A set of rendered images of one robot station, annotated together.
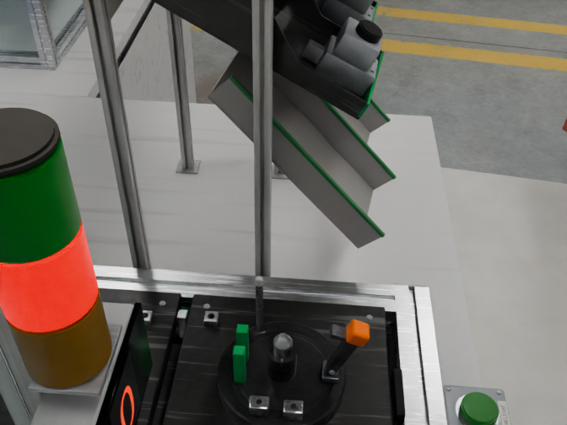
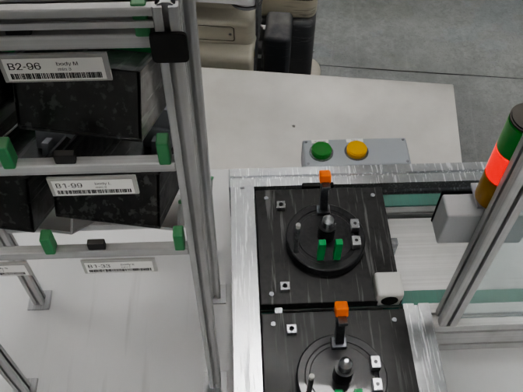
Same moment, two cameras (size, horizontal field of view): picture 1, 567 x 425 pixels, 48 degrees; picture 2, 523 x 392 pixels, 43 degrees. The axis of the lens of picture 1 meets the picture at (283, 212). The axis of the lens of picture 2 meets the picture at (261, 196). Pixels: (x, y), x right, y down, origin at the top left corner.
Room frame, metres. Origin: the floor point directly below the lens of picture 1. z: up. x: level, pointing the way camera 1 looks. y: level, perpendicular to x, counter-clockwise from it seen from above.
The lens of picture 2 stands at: (0.60, 0.62, 1.98)
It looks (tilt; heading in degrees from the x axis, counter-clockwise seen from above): 54 degrees down; 264
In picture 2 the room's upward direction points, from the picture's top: 1 degrees clockwise
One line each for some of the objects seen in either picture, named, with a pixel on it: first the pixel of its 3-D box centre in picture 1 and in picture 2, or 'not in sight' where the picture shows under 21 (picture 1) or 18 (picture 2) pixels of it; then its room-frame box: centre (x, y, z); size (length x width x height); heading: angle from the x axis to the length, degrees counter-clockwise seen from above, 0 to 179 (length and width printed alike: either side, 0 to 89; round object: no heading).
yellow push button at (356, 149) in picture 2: not in sight; (356, 151); (0.32, -0.21, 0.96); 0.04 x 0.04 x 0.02
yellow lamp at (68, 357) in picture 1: (61, 326); (499, 185); (0.23, 0.13, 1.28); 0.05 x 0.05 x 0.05
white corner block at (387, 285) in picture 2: not in sight; (387, 288); (0.32, 0.10, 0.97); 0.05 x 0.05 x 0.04; 87
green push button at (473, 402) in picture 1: (477, 411); (321, 152); (0.39, -0.22, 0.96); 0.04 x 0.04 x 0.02
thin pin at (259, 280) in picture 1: (259, 304); (296, 238); (0.47, 0.02, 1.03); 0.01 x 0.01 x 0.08
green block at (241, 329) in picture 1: (242, 343); (321, 250); (0.43, 0.04, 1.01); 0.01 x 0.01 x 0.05; 87
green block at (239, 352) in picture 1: (240, 364); (338, 249); (0.40, 0.04, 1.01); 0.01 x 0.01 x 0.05; 87
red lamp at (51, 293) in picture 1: (40, 265); (510, 161); (0.23, 0.13, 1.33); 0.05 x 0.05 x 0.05
